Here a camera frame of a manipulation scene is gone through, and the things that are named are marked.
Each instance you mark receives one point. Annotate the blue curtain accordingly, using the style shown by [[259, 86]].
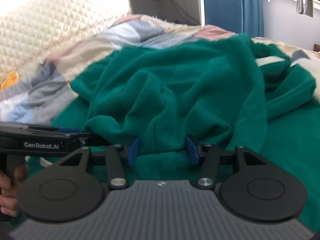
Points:
[[252, 10]]

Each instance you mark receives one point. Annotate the yellow cloth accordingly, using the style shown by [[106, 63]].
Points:
[[11, 78]]

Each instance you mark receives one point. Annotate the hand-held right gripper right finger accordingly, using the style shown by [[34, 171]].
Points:
[[191, 151]]

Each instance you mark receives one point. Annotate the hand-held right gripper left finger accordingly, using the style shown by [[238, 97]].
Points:
[[132, 152]]

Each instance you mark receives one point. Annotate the pastel patchwork quilt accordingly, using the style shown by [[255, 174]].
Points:
[[100, 45]]

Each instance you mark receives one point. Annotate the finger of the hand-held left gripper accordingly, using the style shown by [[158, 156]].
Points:
[[97, 140]]

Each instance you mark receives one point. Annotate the blue padded board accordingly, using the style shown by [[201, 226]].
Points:
[[222, 7]]

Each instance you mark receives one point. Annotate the cream quilted headboard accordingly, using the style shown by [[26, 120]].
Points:
[[50, 17]]

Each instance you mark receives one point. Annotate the green hoodie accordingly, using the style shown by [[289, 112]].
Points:
[[175, 80]]

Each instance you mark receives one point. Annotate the white wall cabinet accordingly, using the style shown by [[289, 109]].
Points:
[[142, 5]]

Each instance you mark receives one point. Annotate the red-brown nightstand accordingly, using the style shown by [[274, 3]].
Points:
[[317, 48]]

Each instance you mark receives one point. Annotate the person's left hand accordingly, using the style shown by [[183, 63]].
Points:
[[7, 202]]

